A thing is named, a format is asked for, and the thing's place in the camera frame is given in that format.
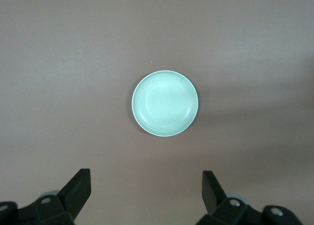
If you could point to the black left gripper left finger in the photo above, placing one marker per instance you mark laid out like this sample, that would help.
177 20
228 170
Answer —
61 205

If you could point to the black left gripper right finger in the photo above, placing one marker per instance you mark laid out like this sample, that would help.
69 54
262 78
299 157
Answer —
228 212

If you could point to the mint green round plate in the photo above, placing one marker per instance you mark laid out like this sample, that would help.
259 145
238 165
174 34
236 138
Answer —
164 103

